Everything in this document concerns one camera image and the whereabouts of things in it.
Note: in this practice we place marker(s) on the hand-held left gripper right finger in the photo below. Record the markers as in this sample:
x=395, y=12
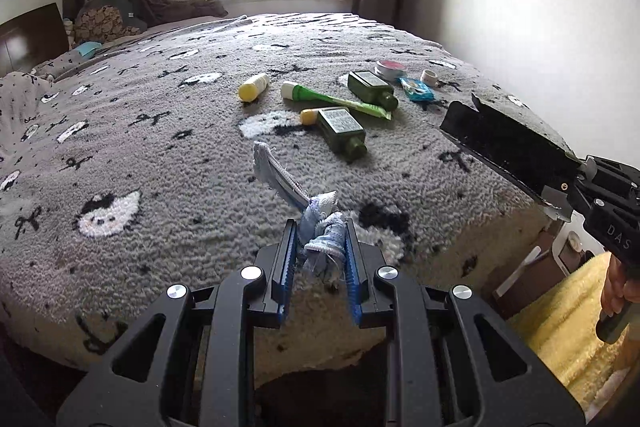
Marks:
x=352, y=277

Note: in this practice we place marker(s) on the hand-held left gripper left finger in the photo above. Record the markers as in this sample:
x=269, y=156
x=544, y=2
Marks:
x=287, y=267

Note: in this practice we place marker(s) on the frayed blue white cloth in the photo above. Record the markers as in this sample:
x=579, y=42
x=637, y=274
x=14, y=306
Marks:
x=320, y=217

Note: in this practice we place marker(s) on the round tin with pink label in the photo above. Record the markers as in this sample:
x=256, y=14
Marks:
x=391, y=68

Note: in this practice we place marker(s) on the person's right hand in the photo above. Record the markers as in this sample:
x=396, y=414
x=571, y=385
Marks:
x=617, y=282

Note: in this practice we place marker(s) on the dark green square bottle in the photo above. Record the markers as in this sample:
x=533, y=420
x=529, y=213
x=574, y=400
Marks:
x=372, y=88
x=342, y=132

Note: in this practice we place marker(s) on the yellow fluffy rug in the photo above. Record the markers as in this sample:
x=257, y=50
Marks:
x=565, y=342

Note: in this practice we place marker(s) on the small yellow capped bottle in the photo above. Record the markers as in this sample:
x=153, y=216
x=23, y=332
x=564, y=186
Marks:
x=309, y=116

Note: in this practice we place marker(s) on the green tube with white cap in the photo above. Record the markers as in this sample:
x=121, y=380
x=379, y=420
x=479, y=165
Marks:
x=335, y=99

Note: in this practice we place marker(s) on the white bottle with yellow cap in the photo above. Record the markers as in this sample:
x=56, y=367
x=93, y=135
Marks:
x=254, y=88

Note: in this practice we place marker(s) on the blue snack packet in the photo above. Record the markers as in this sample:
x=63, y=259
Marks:
x=416, y=89

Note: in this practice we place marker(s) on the brown crumpled cloth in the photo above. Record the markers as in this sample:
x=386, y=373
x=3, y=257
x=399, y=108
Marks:
x=185, y=12

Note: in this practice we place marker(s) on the light blue small pouch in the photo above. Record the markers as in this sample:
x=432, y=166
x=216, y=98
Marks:
x=88, y=49

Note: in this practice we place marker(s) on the pink printed pillow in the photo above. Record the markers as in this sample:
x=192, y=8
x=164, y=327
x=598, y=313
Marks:
x=60, y=64

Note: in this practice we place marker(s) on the dark wooden headboard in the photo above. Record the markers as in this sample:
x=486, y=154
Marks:
x=30, y=34

